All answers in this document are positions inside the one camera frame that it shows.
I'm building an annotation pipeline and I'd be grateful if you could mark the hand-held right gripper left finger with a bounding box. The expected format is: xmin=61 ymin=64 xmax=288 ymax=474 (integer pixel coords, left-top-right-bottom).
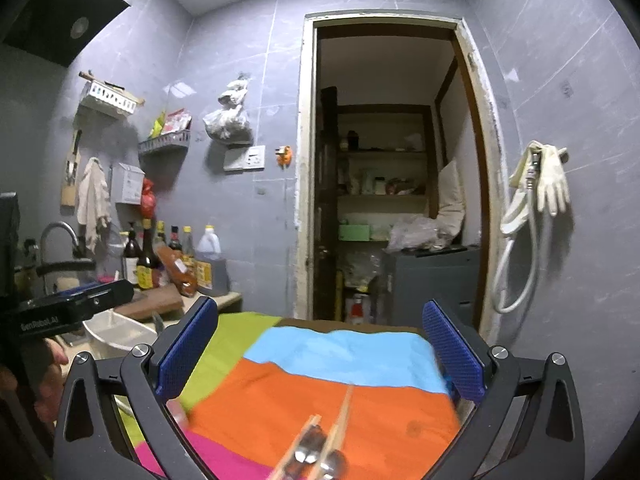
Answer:
xmin=52 ymin=296 xmax=221 ymax=480

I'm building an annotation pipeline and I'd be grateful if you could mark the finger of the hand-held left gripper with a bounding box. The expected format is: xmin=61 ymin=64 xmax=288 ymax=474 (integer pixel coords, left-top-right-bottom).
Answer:
xmin=55 ymin=280 xmax=136 ymax=320
xmin=36 ymin=258 xmax=97 ymax=278

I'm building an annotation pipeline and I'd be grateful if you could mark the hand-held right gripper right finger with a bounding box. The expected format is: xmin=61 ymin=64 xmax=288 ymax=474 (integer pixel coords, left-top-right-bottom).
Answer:
xmin=421 ymin=299 xmax=586 ymax=480

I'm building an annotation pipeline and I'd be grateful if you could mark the person's left hand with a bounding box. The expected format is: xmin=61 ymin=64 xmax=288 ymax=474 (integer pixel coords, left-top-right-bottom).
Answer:
xmin=0 ymin=337 xmax=70 ymax=413

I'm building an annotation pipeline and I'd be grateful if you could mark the clear plastic bowl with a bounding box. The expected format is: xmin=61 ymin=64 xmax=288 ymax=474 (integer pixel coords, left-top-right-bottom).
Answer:
xmin=82 ymin=310 xmax=160 ymax=358

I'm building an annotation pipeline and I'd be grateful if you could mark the metal faucet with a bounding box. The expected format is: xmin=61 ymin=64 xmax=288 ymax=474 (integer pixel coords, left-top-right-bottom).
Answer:
xmin=39 ymin=221 xmax=93 ymax=261

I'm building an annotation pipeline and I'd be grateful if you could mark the dark bottle white label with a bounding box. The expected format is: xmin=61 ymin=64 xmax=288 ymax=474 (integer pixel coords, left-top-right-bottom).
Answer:
xmin=121 ymin=222 xmax=142 ymax=288

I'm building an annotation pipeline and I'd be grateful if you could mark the wooden cutting board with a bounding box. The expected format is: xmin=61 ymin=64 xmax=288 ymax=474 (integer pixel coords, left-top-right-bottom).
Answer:
xmin=117 ymin=284 xmax=185 ymax=322

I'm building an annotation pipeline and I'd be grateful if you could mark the tall dark sauce bottle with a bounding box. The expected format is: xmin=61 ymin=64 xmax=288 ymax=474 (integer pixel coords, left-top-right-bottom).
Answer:
xmin=136 ymin=217 xmax=162 ymax=291

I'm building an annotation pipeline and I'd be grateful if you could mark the grey cabinet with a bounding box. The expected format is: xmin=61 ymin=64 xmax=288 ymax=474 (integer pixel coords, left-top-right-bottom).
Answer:
xmin=382 ymin=245 xmax=482 ymax=333

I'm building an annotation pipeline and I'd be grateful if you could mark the orange-brown sauce pouch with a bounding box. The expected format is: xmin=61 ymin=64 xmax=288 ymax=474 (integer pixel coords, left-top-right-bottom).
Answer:
xmin=155 ymin=245 xmax=199 ymax=297

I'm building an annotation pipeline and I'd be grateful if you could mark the white hanging towel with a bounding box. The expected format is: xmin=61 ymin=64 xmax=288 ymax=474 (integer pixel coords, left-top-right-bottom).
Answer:
xmin=75 ymin=156 xmax=112 ymax=256

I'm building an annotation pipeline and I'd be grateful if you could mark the clear oil jug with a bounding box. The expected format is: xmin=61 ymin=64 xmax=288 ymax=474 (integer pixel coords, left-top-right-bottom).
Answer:
xmin=194 ymin=224 xmax=231 ymax=297

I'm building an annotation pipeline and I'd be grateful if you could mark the wooden knife holder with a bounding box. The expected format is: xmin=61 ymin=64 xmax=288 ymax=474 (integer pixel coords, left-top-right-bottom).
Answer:
xmin=60 ymin=127 xmax=84 ymax=208

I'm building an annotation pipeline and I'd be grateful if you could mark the yellow-capped bottle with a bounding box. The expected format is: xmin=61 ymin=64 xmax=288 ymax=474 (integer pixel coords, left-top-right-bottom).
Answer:
xmin=181 ymin=225 xmax=197 ymax=267

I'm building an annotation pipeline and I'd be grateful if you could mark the red plastic bag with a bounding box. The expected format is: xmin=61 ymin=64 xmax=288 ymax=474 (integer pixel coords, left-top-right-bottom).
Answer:
xmin=140 ymin=177 xmax=157 ymax=218

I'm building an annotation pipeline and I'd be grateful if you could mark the red bottle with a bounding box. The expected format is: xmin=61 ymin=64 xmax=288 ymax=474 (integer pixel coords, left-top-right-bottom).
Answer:
xmin=345 ymin=292 xmax=368 ymax=323

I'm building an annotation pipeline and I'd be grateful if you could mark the multicoloured table cloth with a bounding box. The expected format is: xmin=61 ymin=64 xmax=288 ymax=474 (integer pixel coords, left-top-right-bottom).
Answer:
xmin=117 ymin=311 xmax=463 ymax=480

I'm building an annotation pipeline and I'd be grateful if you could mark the crumpled clear plastic bag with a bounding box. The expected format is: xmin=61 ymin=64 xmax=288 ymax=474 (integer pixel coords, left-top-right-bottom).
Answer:
xmin=384 ymin=214 xmax=453 ymax=253

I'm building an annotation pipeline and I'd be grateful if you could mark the white pillow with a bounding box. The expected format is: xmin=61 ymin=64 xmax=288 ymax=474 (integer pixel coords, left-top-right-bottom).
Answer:
xmin=437 ymin=157 xmax=468 ymax=238

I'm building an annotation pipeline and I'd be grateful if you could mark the green box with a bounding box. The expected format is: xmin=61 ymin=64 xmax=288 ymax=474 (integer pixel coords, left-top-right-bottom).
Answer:
xmin=338 ymin=223 xmax=372 ymax=242

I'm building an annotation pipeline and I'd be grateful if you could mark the red and white packet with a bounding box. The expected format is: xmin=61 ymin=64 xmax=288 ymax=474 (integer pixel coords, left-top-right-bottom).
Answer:
xmin=164 ymin=109 xmax=193 ymax=135

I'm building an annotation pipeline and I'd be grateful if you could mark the cream rubber glove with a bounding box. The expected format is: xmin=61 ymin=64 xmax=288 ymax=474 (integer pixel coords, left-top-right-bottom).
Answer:
xmin=537 ymin=144 xmax=572 ymax=218
xmin=509 ymin=141 xmax=543 ymax=191

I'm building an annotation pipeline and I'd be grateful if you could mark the black range hood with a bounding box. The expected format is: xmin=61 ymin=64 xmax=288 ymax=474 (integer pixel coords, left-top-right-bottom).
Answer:
xmin=0 ymin=0 xmax=143 ymax=68

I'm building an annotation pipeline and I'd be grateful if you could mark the dark wooden shelving unit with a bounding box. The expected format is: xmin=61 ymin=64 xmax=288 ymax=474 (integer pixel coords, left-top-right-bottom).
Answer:
xmin=320 ymin=85 xmax=437 ymax=322

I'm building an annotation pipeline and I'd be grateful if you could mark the white wall box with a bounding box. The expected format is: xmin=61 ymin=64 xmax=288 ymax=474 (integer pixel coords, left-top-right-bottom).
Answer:
xmin=111 ymin=161 xmax=146 ymax=206

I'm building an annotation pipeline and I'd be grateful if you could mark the grey wall basket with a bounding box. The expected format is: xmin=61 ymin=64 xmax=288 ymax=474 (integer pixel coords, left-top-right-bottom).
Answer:
xmin=137 ymin=129 xmax=192 ymax=157

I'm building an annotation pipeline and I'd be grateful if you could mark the white hose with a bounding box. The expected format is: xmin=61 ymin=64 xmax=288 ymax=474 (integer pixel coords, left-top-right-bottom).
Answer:
xmin=492 ymin=160 xmax=543 ymax=315

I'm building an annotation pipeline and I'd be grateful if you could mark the white wall rack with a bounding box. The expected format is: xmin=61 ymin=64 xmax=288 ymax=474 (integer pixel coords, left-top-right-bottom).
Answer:
xmin=77 ymin=80 xmax=138 ymax=121

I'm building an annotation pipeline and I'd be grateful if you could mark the white wall socket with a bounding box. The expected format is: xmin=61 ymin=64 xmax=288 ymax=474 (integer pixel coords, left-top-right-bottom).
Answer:
xmin=222 ymin=144 xmax=267 ymax=173

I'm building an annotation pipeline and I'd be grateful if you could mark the white plastic bag on wall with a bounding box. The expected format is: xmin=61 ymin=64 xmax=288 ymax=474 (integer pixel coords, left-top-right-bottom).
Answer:
xmin=202 ymin=74 xmax=253 ymax=142

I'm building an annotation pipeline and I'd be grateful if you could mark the worn door frame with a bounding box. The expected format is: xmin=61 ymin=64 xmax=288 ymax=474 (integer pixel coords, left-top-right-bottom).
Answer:
xmin=294 ymin=11 xmax=507 ymax=342

